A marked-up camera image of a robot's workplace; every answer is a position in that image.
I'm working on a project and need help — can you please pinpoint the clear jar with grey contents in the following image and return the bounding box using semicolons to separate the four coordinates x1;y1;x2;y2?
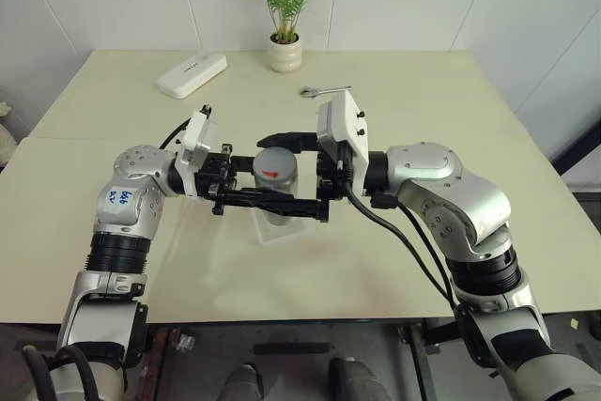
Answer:
255;187;301;229

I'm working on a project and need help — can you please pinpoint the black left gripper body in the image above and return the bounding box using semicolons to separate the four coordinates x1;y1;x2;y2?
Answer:
194;143;237;203

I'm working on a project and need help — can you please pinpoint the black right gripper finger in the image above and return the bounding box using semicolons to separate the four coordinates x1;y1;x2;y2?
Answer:
254;197;331;224
256;131;321;154

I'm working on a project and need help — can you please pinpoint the black left shoulder cable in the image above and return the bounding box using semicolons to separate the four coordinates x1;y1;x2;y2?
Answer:
22;344;100;401

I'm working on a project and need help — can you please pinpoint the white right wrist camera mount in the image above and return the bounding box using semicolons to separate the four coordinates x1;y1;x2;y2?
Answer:
316;89;370;198

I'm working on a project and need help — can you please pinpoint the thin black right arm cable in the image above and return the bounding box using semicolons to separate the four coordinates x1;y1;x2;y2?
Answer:
396;202;455;294

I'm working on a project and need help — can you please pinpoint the clear plastic box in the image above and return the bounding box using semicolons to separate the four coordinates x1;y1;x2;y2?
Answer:
252;207;316;246

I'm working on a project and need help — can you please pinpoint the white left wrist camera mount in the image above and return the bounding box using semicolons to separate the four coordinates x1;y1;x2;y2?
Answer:
174;107;220;196

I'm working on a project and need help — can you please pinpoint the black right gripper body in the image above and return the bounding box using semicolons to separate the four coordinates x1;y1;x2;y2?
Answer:
316;144;356;215

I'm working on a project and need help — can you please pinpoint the cream ribbed plant pot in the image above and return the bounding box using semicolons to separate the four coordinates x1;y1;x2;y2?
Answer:
268;31;303;74

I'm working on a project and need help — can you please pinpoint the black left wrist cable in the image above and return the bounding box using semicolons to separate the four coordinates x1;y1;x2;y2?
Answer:
158;118;192;151

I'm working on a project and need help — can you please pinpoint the rusty metal table frame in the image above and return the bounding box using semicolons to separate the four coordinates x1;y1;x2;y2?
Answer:
139;327;183;401

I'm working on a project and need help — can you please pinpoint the black flat bar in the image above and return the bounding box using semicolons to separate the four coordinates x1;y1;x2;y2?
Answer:
253;341;332;356

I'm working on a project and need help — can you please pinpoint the dark rounded shape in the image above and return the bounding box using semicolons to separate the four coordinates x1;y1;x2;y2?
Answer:
224;362;260;401
327;356;379;401

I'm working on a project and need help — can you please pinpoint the clear jar with grey lid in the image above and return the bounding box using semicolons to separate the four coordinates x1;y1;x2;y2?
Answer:
252;147;301;193

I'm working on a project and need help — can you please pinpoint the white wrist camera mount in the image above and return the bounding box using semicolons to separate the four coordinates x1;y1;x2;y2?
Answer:
174;107;220;196
316;89;370;198

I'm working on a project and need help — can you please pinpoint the silver metal wrench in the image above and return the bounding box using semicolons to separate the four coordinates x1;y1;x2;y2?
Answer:
299;85;353;100

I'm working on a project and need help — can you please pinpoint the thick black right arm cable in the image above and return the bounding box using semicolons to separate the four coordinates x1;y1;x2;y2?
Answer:
345;175;459;314

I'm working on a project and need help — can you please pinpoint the white oblong case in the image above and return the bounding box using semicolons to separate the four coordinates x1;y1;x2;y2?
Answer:
155;53;230;100

